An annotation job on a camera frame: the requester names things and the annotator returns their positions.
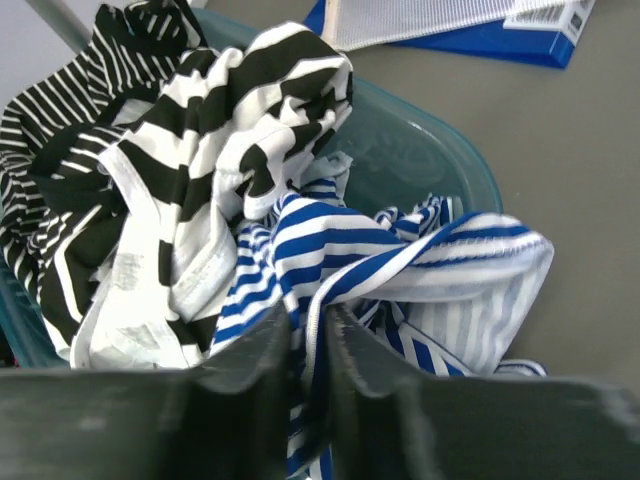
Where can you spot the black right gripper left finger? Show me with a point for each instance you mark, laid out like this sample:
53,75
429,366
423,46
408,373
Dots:
225,419

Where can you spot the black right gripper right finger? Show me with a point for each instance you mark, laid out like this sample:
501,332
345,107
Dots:
391,420

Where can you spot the blue white striped tank top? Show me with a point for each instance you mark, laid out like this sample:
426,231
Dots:
448,294

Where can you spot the wide-striped black white garment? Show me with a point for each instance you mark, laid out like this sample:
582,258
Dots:
143,274

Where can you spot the teal plastic basket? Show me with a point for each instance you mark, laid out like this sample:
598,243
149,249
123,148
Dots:
400,153

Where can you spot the thin-striped black white garment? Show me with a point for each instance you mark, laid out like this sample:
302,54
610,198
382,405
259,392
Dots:
65,130

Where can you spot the blue plastic folder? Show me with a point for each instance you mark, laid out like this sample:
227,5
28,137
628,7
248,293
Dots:
542,48

